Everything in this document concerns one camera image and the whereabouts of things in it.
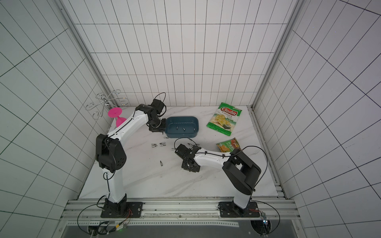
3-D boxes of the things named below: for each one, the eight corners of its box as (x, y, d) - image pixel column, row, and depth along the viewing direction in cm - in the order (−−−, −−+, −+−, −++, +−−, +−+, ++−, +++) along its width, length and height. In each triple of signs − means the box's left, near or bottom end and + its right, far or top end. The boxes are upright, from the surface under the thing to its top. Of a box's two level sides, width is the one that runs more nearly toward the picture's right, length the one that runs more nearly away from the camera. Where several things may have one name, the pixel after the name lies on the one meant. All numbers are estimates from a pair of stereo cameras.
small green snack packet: (223, 155, 94) (223, 153, 92) (217, 144, 100) (217, 142, 97) (240, 149, 97) (241, 147, 95) (234, 139, 102) (234, 137, 100)
